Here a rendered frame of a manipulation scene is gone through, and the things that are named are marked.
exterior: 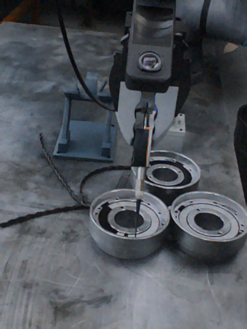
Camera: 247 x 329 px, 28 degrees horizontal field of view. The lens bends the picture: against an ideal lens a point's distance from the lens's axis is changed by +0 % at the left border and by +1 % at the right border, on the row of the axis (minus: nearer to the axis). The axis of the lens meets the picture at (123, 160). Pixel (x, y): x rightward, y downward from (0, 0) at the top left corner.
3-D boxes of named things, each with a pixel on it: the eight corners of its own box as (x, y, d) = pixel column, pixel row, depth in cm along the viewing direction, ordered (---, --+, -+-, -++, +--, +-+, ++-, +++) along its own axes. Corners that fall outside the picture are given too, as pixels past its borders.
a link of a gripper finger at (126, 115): (133, 128, 67) (147, 65, 62) (132, 150, 62) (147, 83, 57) (111, 124, 67) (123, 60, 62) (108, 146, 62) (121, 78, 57)
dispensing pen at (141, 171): (124, 235, 59) (137, 98, 60) (123, 231, 64) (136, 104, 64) (142, 236, 59) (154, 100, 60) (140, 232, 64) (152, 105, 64)
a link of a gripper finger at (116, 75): (141, 110, 61) (156, 44, 56) (141, 117, 59) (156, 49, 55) (104, 103, 61) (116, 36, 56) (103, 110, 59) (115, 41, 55)
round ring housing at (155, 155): (153, 164, 82) (156, 142, 80) (208, 189, 77) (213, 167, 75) (115, 190, 75) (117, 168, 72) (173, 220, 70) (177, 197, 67)
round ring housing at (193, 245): (255, 234, 68) (262, 211, 66) (224, 277, 61) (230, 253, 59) (189, 204, 73) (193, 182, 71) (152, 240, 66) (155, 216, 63)
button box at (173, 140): (181, 155, 85) (186, 130, 83) (141, 150, 85) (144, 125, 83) (181, 132, 92) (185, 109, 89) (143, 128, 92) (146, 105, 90)
